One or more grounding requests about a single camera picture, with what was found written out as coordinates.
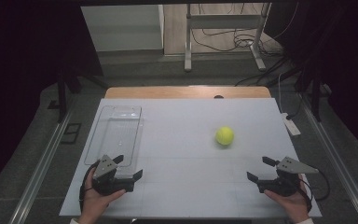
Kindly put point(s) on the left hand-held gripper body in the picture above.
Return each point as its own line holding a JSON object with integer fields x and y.
{"x": 105, "y": 183}

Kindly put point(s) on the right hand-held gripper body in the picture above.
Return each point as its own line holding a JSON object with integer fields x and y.
{"x": 281, "y": 185}

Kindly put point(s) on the clear plastic container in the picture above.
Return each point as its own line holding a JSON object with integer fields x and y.
{"x": 116, "y": 137}

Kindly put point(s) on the yellow tennis ball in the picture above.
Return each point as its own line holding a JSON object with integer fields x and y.
{"x": 224, "y": 136}

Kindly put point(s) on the person's left hand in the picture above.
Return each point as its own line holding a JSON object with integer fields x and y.
{"x": 94, "y": 202}

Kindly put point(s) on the person's right hand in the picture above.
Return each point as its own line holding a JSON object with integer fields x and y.
{"x": 292, "y": 205}

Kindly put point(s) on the white power strip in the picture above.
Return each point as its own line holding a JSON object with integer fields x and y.
{"x": 291, "y": 124}

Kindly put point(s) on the white table board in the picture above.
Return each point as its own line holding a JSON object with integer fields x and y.
{"x": 183, "y": 161}

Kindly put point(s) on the black metal stand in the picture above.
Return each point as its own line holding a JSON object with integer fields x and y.
{"x": 62, "y": 96}
{"x": 316, "y": 99}

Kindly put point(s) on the wooden table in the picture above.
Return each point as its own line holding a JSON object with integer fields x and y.
{"x": 174, "y": 92}

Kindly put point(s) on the dark curtain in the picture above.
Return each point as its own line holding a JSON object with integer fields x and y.
{"x": 348, "y": 62}
{"x": 21, "y": 77}

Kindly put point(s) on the white cabinet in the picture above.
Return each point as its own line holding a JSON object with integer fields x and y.
{"x": 124, "y": 28}

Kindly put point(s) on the silver metal rail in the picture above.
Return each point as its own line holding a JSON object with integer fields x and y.
{"x": 40, "y": 168}
{"x": 338, "y": 161}

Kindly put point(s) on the white metal table frame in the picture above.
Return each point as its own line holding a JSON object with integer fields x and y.
{"x": 223, "y": 21}

